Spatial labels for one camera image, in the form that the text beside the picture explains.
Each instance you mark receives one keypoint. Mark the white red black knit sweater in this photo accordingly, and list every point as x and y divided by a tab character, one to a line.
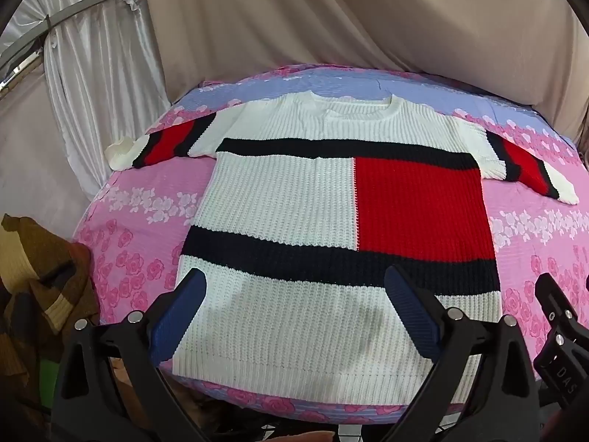
276	193

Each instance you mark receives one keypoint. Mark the green bag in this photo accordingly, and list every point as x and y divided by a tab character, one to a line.
48	382

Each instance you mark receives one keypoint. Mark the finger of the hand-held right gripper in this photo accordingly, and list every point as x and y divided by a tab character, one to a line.
559	359

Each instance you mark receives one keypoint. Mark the brown patchwork cloth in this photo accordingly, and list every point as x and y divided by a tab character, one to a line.
41	276

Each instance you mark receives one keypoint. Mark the pink floral bed sheet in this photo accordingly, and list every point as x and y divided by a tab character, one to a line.
138	221

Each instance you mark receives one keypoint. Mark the grey metal curtain rail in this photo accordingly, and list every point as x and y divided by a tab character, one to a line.
83	11

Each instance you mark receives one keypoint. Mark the person's left hand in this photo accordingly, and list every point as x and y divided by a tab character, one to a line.
299	437

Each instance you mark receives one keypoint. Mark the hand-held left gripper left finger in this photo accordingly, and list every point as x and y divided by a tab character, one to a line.
179	317

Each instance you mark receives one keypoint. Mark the white satin curtain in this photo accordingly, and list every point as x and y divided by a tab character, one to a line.
101	78

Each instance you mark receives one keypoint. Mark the beige curtain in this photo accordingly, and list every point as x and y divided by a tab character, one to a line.
368	18

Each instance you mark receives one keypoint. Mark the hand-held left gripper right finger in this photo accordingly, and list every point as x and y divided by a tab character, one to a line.
412	313

